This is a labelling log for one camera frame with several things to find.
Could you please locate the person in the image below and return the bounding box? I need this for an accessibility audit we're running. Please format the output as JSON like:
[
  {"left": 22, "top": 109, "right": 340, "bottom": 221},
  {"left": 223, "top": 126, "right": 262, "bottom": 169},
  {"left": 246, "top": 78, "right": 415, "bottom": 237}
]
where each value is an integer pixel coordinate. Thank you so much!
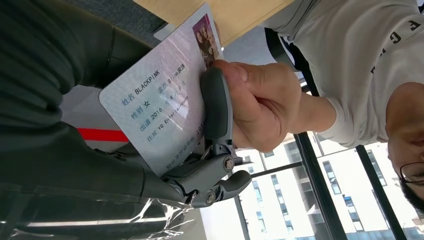
[{"left": 211, "top": 0, "right": 424, "bottom": 213}]

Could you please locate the black window frame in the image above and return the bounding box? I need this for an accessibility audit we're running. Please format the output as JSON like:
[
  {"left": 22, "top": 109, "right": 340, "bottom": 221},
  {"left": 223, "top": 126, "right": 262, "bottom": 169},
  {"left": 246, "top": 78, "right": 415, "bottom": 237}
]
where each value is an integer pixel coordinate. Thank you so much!
[{"left": 231, "top": 131, "right": 407, "bottom": 240}]

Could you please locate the red beam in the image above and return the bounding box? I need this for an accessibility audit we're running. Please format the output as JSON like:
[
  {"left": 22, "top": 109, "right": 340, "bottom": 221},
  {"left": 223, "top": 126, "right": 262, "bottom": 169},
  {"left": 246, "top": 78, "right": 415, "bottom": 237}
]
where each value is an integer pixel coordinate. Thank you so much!
[{"left": 76, "top": 127, "right": 130, "bottom": 144}]

